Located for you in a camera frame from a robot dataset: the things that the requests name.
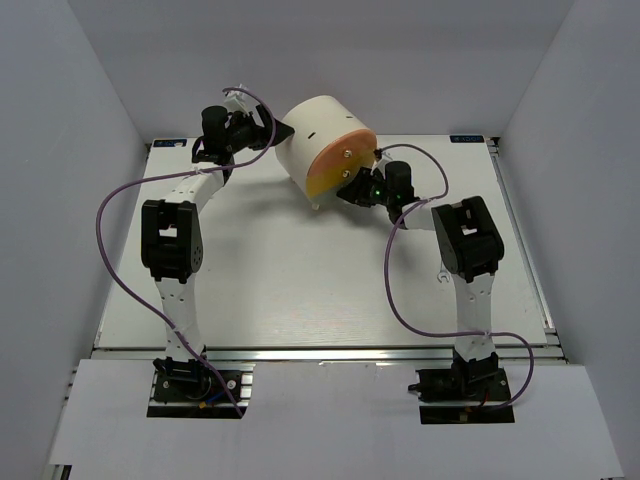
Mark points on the aluminium table rail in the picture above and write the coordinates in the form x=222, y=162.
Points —
x=549, y=352

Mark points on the cream drawer cabinet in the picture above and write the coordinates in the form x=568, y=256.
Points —
x=317, y=121

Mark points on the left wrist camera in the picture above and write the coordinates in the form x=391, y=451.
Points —
x=236, y=99

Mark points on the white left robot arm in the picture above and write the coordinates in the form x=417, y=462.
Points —
x=171, y=240

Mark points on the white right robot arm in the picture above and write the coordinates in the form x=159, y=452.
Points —
x=470, y=247

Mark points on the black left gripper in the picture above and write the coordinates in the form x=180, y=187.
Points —
x=261, y=133

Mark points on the silver open-end wrench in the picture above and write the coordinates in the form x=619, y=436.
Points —
x=443, y=276

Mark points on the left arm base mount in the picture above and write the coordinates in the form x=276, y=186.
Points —
x=189, y=390

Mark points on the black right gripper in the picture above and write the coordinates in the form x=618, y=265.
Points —
x=357, y=190

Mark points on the yellow drawer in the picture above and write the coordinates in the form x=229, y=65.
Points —
x=323, y=177

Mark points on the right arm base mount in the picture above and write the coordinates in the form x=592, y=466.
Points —
x=444, y=401

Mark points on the orange drawer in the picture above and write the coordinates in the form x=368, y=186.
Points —
x=353, y=148

